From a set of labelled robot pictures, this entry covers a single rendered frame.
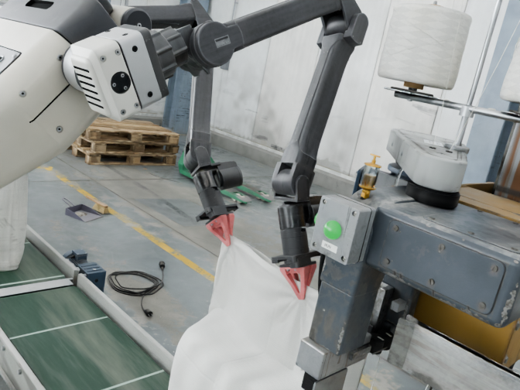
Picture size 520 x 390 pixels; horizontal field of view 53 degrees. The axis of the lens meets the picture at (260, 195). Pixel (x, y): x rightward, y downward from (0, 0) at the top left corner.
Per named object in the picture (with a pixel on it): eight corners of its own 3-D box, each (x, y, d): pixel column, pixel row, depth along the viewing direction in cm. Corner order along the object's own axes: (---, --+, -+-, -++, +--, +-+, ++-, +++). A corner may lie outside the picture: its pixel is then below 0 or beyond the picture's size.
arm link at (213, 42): (323, -19, 119) (356, -32, 111) (339, 39, 124) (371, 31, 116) (164, 37, 96) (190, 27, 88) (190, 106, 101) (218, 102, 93)
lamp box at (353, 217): (309, 248, 83) (321, 194, 81) (326, 244, 87) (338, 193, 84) (346, 265, 78) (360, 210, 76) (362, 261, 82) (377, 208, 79)
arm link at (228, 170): (184, 159, 142) (193, 147, 134) (221, 151, 147) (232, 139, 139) (197, 200, 140) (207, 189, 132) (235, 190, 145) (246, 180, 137)
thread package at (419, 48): (360, 77, 112) (379, -6, 107) (399, 86, 123) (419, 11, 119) (429, 90, 100) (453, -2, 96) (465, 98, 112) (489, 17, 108)
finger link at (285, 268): (326, 295, 113) (321, 252, 113) (308, 302, 107) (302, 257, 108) (302, 295, 117) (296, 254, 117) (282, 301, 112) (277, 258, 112)
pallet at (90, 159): (60, 147, 657) (61, 136, 653) (144, 150, 739) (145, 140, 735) (88, 164, 601) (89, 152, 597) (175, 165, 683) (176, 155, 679)
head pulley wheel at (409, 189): (395, 193, 90) (398, 179, 89) (419, 192, 96) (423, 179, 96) (442, 210, 84) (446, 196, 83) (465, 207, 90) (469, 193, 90)
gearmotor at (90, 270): (50, 272, 265) (53, 246, 262) (77, 268, 276) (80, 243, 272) (76, 298, 245) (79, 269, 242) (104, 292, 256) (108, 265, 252)
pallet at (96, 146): (62, 136, 653) (63, 125, 649) (145, 140, 738) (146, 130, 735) (93, 153, 597) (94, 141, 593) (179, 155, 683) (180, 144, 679)
